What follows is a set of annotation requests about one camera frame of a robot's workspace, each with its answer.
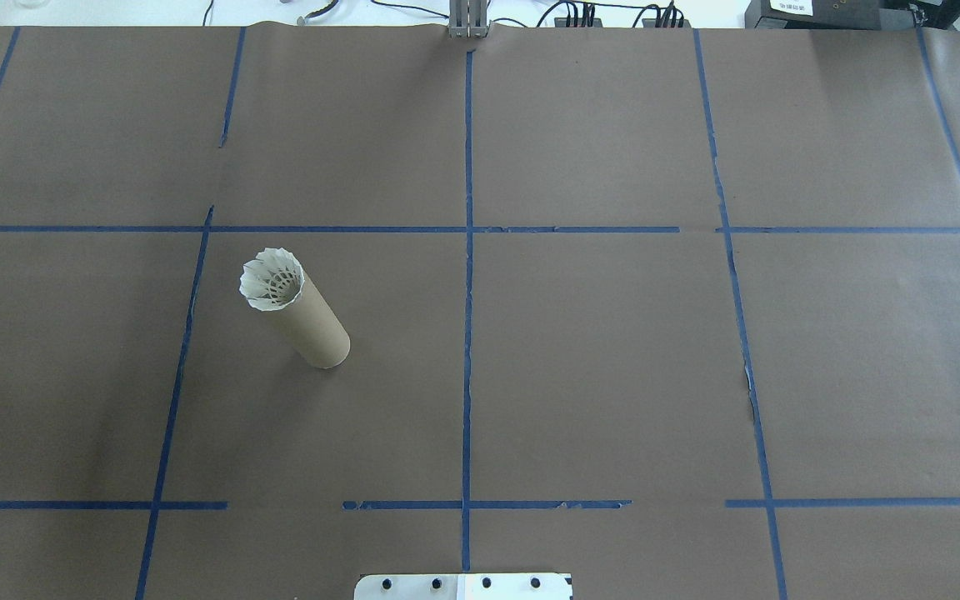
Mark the reacher grabber stick white claw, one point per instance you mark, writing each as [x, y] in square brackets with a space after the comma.
[305, 18]

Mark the white feather shuttlecock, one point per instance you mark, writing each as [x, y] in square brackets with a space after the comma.
[259, 289]

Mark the white column with base plate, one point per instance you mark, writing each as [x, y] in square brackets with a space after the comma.
[463, 588]

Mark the brown cardboard tube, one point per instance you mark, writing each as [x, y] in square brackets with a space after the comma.
[317, 329]

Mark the aluminium profile post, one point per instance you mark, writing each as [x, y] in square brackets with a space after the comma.
[468, 21]

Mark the black orange usb hub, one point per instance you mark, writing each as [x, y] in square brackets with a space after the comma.
[665, 20]
[578, 21]

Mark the black computer box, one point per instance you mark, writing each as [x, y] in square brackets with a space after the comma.
[813, 15]

